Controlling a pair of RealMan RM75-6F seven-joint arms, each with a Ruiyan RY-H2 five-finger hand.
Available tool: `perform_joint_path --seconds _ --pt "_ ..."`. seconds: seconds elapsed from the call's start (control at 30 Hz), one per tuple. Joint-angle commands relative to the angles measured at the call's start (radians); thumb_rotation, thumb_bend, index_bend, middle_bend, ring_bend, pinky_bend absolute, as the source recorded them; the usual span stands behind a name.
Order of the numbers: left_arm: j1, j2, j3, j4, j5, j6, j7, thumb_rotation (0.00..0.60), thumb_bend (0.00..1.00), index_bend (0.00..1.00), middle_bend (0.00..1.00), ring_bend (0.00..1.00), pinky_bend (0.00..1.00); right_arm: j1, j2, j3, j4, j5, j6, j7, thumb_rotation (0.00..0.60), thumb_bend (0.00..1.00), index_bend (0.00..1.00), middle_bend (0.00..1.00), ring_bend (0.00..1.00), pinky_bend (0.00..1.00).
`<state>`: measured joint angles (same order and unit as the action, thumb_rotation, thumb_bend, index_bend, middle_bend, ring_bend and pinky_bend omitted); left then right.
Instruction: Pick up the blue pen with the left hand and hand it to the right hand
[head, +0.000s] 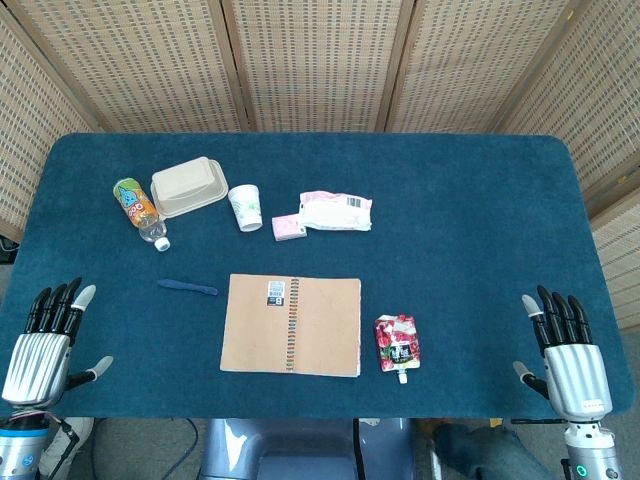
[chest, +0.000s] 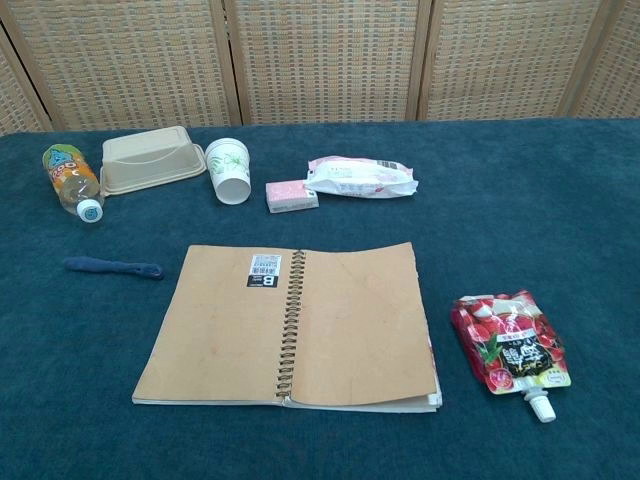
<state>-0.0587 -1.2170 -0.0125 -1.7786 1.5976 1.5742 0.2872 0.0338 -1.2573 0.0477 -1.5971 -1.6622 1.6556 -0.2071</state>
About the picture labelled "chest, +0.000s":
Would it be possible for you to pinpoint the blue pen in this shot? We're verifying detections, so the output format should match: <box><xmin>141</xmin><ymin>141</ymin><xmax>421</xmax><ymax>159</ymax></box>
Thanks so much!
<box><xmin>63</xmin><ymin>256</ymin><xmax>166</xmax><ymax>282</ymax></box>

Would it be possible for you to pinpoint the pink tissue pack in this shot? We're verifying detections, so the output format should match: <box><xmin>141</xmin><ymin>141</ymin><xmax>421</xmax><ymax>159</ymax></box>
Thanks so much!
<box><xmin>265</xmin><ymin>178</ymin><xmax>321</xmax><ymax>215</ymax></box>

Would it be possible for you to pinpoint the pink white snack bag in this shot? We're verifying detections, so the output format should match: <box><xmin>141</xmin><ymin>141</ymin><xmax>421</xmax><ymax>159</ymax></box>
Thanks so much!
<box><xmin>303</xmin><ymin>155</ymin><xmax>420</xmax><ymax>199</ymax></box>

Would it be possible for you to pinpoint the brown spiral notebook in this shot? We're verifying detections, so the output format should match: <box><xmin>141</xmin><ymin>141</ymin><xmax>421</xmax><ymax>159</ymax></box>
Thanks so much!
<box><xmin>131</xmin><ymin>241</ymin><xmax>444</xmax><ymax>415</ymax></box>

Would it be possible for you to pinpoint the white paper cup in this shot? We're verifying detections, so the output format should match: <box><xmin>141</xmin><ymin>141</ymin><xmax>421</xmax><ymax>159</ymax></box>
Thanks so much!
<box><xmin>204</xmin><ymin>138</ymin><xmax>252</xmax><ymax>205</ymax></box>

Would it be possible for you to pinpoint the woven folding screen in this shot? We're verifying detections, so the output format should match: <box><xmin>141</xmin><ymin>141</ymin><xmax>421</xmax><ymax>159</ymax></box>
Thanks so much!
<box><xmin>0</xmin><ymin>0</ymin><xmax>640</xmax><ymax>134</ymax></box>

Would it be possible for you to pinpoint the beige takeaway food box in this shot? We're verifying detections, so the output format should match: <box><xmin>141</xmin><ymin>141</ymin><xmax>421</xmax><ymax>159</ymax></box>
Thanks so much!
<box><xmin>99</xmin><ymin>125</ymin><xmax>208</xmax><ymax>198</ymax></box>

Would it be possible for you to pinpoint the red lychee jelly pouch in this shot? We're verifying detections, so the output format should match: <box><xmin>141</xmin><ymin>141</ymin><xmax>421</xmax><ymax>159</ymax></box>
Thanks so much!
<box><xmin>450</xmin><ymin>289</ymin><xmax>573</xmax><ymax>424</ymax></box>

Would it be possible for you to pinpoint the plastic drink bottle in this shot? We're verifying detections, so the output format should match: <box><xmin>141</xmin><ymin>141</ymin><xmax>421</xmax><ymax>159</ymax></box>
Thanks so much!
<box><xmin>41</xmin><ymin>143</ymin><xmax>106</xmax><ymax>223</ymax></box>

